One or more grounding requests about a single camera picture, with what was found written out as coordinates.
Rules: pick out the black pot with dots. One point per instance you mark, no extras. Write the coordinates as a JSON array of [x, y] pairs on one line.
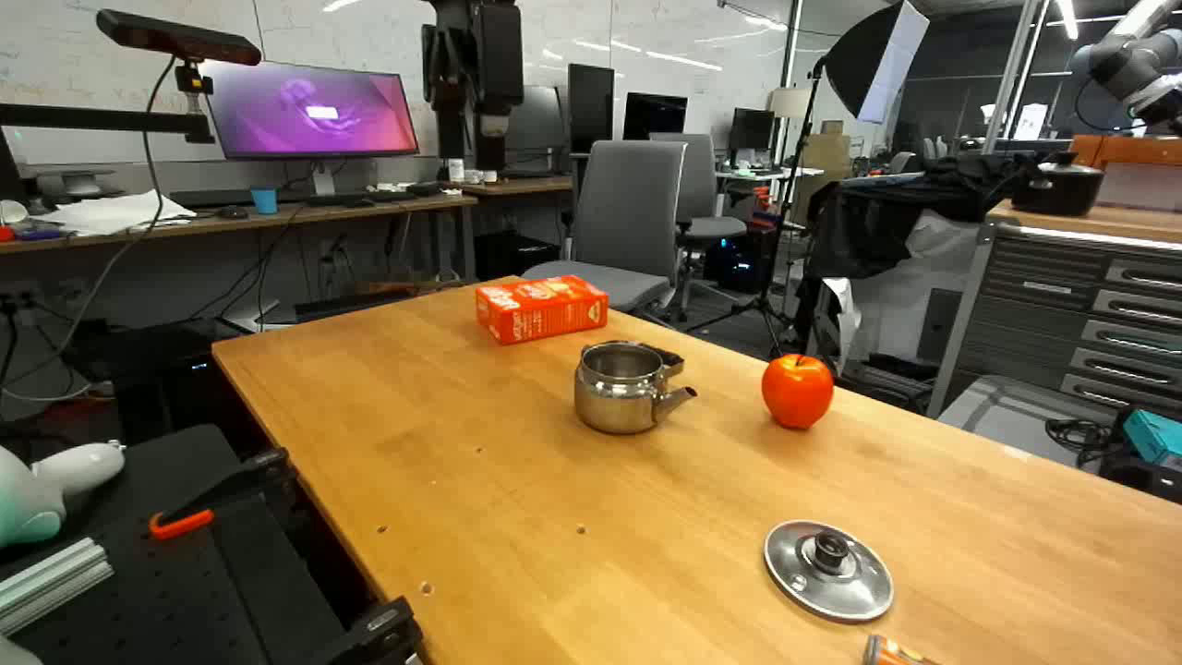
[[1058, 185]]

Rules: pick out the grey drawer cabinet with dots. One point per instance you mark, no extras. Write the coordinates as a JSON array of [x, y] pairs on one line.
[[1084, 317]]

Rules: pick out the steel tea pot lid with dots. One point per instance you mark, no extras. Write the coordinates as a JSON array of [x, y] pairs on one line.
[[830, 569]]

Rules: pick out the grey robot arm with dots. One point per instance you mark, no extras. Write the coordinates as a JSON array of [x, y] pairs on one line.
[[1140, 69]]

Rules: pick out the monitor with purple screen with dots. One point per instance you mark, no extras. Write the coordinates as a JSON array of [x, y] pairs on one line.
[[317, 111]]

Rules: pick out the wide black computer monitor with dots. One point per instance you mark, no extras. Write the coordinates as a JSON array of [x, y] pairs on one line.
[[541, 129]]

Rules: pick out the aluminium rail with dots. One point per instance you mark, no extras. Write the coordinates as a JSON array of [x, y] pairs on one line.
[[49, 585]]

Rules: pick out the small orange metal item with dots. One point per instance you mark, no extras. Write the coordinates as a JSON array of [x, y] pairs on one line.
[[890, 650]]

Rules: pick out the long wooden desk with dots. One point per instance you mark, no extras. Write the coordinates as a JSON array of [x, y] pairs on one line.
[[246, 218]]

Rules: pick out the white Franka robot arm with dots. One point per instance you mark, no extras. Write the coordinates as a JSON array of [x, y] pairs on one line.
[[37, 494]]

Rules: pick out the small wooden desk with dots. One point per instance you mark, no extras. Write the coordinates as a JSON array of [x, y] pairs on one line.
[[522, 185]]

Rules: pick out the red orange apple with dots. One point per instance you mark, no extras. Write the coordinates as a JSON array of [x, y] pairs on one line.
[[798, 393]]

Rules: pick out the black camera bar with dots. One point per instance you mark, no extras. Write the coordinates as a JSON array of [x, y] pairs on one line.
[[172, 37]]

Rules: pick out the grey office chair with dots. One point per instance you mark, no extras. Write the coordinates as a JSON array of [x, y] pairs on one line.
[[703, 185], [629, 203]]

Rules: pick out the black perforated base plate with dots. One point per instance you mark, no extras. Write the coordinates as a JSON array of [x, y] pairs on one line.
[[185, 605]]

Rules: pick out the teal case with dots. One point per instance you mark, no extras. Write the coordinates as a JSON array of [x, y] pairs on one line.
[[1154, 432]]

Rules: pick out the white paper pile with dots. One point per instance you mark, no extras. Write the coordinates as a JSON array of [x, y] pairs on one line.
[[113, 212]]

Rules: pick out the black cloth heap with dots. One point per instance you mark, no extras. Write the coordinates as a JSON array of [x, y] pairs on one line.
[[900, 203]]

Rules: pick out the orange cracker box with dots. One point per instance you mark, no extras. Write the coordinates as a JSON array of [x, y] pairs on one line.
[[541, 308]]

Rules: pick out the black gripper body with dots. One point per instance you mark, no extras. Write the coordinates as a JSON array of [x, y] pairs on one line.
[[474, 58]]

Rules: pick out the blue cup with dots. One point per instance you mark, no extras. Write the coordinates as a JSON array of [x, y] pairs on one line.
[[262, 200]]

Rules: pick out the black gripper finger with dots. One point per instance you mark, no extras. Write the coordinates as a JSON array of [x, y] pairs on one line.
[[489, 138], [451, 138]]

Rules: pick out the grey plastic bin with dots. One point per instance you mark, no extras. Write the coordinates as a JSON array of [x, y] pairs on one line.
[[1017, 415]]

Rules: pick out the steel tea pot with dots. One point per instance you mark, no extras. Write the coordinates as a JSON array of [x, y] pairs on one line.
[[632, 393]]

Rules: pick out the orange wooden bar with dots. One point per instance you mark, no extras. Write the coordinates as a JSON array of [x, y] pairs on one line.
[[1128, 148]]

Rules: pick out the black photo softbox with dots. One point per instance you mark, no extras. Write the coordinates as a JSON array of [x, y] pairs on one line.
[[874, 58]]

